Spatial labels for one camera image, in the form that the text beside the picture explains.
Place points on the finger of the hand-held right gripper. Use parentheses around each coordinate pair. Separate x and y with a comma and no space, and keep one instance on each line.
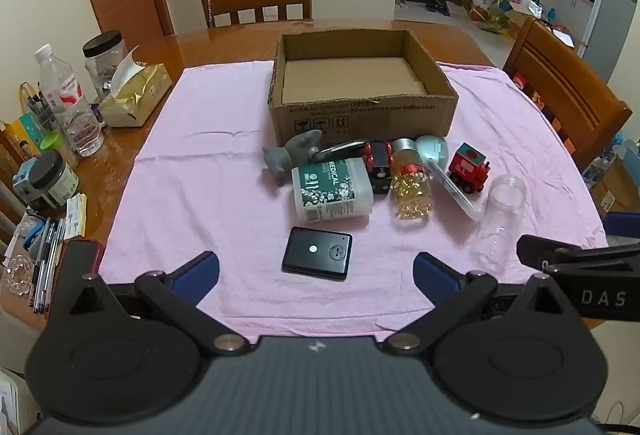
(622,224)
(550,251)

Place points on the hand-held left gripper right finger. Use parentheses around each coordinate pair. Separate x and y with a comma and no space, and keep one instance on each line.
(435,275)

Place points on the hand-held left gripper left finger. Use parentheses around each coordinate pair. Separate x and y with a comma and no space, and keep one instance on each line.
(197,272)

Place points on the clear plastic jar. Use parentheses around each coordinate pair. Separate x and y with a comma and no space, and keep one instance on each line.
(500,215)

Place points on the clear plastic case red label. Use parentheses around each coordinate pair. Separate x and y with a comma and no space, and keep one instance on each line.
(457,195)

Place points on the red toy train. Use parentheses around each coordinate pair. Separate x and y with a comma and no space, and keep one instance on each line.
(467,167)

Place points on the black device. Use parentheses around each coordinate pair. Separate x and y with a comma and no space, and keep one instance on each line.
(317,255)

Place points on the white bottle green label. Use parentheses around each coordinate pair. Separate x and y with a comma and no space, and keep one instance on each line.
(330,190)

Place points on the grey shark toy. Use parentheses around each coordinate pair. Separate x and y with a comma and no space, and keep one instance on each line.
(290,155)

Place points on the cardboard box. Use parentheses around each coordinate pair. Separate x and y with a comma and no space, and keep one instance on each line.
(360,112)

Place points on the cardboard carton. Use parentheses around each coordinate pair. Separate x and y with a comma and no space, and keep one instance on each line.
(617,187)

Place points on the capsule jar silver lid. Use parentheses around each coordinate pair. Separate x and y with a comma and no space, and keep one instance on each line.
(411,195)

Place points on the pink towel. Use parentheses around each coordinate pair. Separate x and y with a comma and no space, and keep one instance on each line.
(210,165)

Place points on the dark red case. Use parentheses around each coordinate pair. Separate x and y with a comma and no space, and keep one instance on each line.
(85,255)

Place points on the black toy car red wheels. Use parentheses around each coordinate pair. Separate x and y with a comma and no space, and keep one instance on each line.
(378,170)

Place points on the pale teal mouse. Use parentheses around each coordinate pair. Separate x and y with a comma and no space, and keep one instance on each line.
(434,149)

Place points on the white card pack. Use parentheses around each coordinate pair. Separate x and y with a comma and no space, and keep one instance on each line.
(75,217)

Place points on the red printed packets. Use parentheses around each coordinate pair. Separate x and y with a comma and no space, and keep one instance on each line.
(537,100)

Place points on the bundle of pens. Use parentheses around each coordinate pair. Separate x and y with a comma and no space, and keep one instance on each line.
(45,265)

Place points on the dark jar black lid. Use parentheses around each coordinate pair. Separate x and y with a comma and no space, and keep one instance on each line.
(55,177)

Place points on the glass ashtray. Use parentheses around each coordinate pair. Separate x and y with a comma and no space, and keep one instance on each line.
(19,275)

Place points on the gold tissue pack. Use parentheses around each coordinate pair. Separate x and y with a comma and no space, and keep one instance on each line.
(135,95)

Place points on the grey refrigerator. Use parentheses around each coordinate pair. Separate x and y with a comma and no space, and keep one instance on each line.
(607,35)

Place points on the green cup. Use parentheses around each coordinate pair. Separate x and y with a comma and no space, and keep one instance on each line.
(54,144)

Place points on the clear water bottle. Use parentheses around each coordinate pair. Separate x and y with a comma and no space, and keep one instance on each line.
(70,105)

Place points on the pen holder with pens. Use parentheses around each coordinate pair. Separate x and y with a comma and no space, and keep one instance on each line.
(42,115)

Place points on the colourful paper box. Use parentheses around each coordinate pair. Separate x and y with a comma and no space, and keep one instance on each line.
(20,140)

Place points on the clear jar black lid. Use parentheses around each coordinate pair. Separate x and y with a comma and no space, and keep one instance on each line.
(102,60)

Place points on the white wall socket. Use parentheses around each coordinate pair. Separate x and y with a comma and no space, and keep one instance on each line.
(270,13)

